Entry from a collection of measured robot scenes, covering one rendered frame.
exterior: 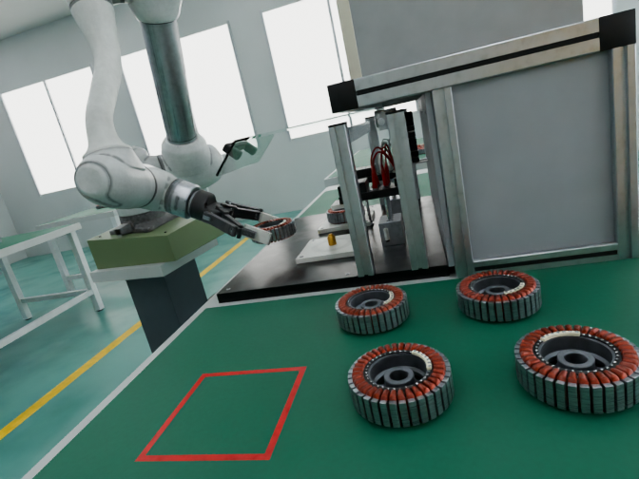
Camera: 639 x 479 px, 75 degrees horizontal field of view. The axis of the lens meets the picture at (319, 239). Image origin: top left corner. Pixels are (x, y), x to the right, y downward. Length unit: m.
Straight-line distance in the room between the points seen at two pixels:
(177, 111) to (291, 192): 4.63
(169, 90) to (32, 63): 6.57
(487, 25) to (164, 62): 0.91
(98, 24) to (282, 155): 4.84
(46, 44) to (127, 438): 7.36
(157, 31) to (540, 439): 1.27
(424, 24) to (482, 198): 0.32
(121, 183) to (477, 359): 0.73
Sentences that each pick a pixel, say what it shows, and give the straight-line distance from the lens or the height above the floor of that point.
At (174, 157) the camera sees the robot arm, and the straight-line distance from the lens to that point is 1.50.
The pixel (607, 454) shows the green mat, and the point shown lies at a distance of 0.45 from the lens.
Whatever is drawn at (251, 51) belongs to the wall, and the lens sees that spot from 6.07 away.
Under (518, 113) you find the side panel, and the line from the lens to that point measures 0.74.
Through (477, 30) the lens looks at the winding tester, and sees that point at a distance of 0.84.
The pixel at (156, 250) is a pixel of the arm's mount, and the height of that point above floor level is 0.79.
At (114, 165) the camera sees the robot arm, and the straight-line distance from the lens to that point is 0.93.
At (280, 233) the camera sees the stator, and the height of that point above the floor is 0.84.
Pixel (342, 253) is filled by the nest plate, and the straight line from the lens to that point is 0.91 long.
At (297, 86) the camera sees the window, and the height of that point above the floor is 1.64.
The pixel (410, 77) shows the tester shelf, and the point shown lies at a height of 1.10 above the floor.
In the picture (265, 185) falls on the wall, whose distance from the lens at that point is 6.08.
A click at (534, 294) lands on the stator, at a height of 0.78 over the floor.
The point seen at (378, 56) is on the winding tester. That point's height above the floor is 1.15.
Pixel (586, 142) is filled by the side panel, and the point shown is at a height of 0.94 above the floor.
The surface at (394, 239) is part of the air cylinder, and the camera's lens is 0.93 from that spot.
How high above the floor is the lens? 1.05
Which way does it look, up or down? 15 degrees down
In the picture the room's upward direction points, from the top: 13 degrees counter-clockwise
